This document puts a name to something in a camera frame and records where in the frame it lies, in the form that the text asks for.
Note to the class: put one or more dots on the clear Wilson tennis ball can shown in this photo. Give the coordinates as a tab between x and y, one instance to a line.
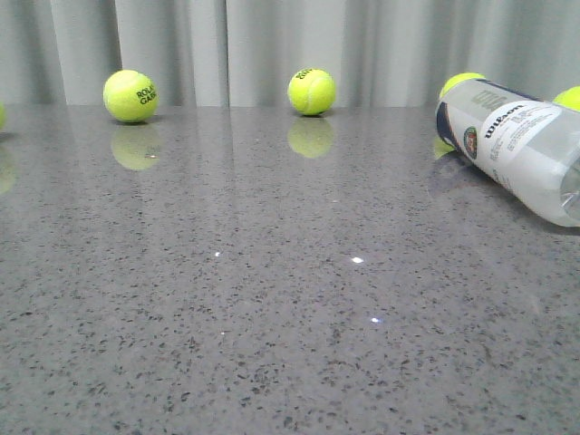
528	146

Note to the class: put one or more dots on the centre yellow tennis ball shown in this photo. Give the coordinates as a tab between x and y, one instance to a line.
311	91

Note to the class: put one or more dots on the yellow tennis ball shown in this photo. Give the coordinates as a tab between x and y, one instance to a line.
569	98
311	91
2	115

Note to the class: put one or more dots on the tennis ball with Roland Garros print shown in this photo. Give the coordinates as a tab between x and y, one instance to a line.
130	96

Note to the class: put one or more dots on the tennis ball with Wilson print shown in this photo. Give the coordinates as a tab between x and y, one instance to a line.
457	79

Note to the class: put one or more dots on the far right yellow tennis ball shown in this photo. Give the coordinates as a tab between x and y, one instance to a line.
569	98

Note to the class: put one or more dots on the far left yellow tennis ball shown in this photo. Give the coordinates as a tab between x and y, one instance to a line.
2	115

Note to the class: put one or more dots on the pale grey curtain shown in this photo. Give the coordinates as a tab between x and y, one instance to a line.
243	53

